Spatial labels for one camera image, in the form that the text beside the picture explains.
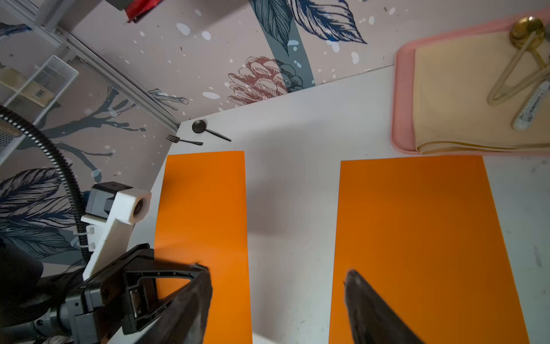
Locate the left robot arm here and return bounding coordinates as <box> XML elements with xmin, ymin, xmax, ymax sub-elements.
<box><xmin>1</xmin><ymin>243</ymin><xmax>213</xmax><ymax>343</ymax></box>

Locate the orange paper sheet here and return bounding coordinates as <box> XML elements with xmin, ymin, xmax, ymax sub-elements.
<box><xmin>154</xmin><ymin>151</ymin><xmax>253</xmax><ymax>343</ymax></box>
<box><xmin>329</xmin><ymin>156</ymin><xmax>529</xmax><ymax>343</ymax></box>

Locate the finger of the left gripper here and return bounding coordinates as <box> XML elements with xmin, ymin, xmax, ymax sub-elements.
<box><xmin>123</xmin><ymin>244</ymin><xmax>209</xmax><ymax>280</ymax></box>
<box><xmin>122</xmin><ymin>292</ymin><xmax>179</xmax><ymax>335</ymax></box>

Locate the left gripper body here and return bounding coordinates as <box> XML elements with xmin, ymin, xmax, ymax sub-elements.
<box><xmin>64</xmin><ymin>257</ymin><xmax>146</xmax><ymax>343</ymax></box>

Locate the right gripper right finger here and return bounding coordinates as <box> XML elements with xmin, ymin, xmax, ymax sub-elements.
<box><xmin>345</xmin><ymin>269</ymin><xmax>422</xmax><ymax>343</ymax></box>

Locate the clear acrylic wall shelf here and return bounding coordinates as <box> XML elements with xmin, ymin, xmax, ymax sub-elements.
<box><xmin>0</xmin><ymin>54</ymin><xmax>80</xmax><ymax>166</ymax></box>

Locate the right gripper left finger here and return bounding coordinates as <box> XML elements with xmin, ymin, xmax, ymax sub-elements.
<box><xmin>137</xmin><ymin>267</ymin><xmax>213</xmax><ymax>344</ymax></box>

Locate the black spoon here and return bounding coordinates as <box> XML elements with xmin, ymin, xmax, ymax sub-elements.
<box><xmin>191</xmin><ymin>120</ymin><xmax>232</xmax><ymax>142</ymax></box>

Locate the pink tray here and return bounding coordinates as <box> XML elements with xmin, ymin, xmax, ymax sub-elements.
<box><xmin>391</xmin><ymin>9</ymin><xmax>549</xmax><ymax>156</ymax></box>

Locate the black fork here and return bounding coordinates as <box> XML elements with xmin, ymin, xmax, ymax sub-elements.
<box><xmin>166</xmin><ymin>135</ymin><xmax>203</xmax><ymax>146</ymax></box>

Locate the red cassava chips bag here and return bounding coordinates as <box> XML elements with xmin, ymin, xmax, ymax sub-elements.
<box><xmin>125</xmin><ymin>0</ymin><xmax>163</xmax><ymax>23</ymax></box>

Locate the white marker pen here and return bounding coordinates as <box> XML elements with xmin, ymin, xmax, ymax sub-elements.
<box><xmin>512</xmin><ymin>80</ymin><xmax>549</xmax><ymax>131</ymax></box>

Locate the left black corrugated cable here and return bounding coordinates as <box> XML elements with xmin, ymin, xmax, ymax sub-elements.
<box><xmin>0</xmin><ymin>105</ymin><xmax>92</xmax><ymax>264</ymax></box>

